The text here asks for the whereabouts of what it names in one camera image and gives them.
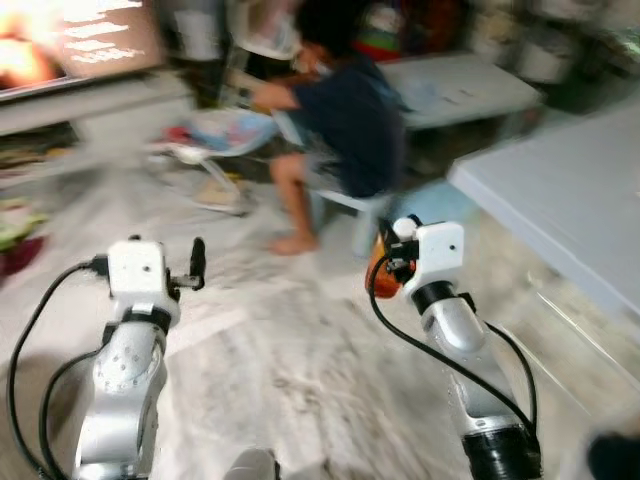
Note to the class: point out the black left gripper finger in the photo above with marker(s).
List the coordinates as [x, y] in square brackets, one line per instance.
[198, 262]

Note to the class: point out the orange bottle with white cap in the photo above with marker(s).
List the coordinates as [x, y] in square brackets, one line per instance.
[380, 282]

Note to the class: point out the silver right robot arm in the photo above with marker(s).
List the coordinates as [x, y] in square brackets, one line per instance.
[460, 340]

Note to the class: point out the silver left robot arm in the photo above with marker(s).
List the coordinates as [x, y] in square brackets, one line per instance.
[125, 380]

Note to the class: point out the light blue plastic stool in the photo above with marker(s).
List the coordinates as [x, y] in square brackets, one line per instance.
[365, 205]

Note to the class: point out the blue floor mat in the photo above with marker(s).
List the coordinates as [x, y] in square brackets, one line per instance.
[440, 205]

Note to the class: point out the baby bouncer seat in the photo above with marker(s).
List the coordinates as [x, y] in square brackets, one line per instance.
[215, 135]

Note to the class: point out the child in dark blue shirt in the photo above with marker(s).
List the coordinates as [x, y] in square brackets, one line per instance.
[350, 120]

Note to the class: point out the dark red cloth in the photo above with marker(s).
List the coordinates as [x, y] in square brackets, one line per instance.
[18, 258]

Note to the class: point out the grey table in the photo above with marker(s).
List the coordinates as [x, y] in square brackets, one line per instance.
[560, 190]

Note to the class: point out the white low table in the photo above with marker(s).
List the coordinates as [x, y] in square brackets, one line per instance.
[460, 85]

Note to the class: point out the white television stand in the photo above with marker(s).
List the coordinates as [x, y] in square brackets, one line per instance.
[90, 110]

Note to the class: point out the grey robot knee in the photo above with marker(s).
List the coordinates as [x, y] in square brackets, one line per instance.
[250, 465]

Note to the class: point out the dark round object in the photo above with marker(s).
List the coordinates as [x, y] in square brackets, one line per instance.
[615, 458]

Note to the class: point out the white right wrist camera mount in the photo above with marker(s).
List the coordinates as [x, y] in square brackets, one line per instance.
[440, 250]

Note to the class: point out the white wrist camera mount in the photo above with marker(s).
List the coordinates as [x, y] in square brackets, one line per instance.
[440, 250]
[135, 268]

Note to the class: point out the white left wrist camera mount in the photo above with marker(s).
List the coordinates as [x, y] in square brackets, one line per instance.
[135, 268]

